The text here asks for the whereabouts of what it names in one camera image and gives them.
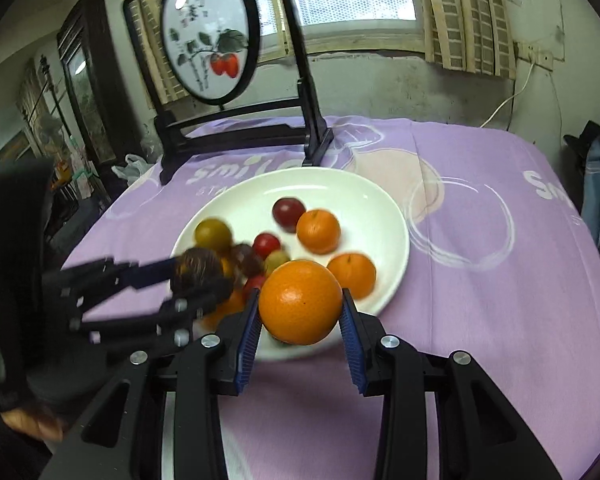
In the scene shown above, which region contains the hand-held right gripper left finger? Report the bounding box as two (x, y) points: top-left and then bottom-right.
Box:
(40, 294), (263, 480)

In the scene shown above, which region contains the white round plate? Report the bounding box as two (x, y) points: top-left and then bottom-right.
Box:
(172, 167), (411, 361)

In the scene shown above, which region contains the cluttered shelf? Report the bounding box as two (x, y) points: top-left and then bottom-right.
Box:
(17, 60), (105, 201)

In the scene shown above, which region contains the dark brown wrinkled fruit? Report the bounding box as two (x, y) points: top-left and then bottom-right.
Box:
(171, 248), (225, 296)

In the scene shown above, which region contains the white cable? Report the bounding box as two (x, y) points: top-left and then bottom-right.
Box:
(480, 62), (533, 128)

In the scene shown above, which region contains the dark red plum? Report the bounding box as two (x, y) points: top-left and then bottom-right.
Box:
(272, 197), (307, 233)

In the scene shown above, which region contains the small yellow round fruit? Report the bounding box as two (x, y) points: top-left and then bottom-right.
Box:
(264, 250), (291, 273)

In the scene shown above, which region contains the dark wooden cabinet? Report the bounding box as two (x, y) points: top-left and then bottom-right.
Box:
(56, 0), (145, 166)

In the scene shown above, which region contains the red cherry tomato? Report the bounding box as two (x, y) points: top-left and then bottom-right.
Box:
(252, 232), (282, 257)
(243, 274), (267, 298)

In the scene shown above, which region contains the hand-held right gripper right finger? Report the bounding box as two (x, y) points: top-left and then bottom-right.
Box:
(340, 287), (563, 480)

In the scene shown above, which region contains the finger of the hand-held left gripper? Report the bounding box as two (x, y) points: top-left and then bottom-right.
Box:
(42, 256), (183, 297)
(68, 276), (234, 348)

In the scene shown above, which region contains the orange mandarin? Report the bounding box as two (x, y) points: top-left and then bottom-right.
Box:
(258, 259), (343, 346)
(326, 252), (377, 300)
(296, 208), (341, 255)

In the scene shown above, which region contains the wall power socket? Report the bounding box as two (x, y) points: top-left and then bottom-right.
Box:
(515, 40), (555, 68)

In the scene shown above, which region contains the white plastic bag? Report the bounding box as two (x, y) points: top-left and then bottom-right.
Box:
(112, 153), (153, 186)

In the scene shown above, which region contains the purple printed blanket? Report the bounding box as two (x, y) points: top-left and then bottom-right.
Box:
(62, 115), (600, 480)

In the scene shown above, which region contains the dark brown round fruit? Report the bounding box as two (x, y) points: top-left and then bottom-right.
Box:
(230, 243), (265, 277)

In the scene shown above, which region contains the black bag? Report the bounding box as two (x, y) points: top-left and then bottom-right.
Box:
(564, 120), (600, 161)

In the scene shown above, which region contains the person's left hand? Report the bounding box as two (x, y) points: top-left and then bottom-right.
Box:
(0, 402), (66, 443)

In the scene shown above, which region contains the round painted screen on stand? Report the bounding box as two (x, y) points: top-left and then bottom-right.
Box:
(122, 0), (335, 186)

